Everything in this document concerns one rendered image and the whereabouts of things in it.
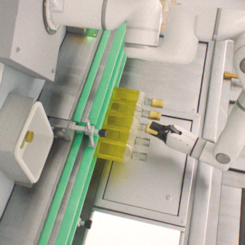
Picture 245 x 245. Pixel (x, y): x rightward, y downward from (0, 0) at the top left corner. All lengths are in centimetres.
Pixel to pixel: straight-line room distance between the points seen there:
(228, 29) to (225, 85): 69
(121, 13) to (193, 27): 19
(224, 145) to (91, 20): 54
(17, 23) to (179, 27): 40
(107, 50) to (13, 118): 52
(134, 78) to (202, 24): 72
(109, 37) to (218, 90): 54
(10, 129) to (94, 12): 38
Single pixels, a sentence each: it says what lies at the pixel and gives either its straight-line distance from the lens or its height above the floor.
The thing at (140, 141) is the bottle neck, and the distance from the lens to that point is 124.
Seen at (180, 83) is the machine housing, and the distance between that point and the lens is 161.
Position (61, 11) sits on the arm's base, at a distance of 101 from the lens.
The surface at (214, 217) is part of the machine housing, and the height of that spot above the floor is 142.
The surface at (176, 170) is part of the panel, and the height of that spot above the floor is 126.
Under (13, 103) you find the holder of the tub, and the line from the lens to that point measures 98.
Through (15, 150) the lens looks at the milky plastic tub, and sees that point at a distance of 91.
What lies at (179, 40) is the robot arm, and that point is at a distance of 95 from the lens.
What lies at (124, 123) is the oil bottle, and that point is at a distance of 126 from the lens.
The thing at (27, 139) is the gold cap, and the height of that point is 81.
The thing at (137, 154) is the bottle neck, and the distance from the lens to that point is 121.
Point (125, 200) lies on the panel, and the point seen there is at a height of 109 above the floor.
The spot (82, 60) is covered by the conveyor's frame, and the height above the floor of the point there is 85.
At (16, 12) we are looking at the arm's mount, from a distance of 86.
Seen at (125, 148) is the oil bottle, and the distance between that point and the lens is 121.
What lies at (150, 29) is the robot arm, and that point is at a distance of 97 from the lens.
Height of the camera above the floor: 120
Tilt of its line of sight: 8 degrees down
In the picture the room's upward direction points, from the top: 101 degrees clockwise
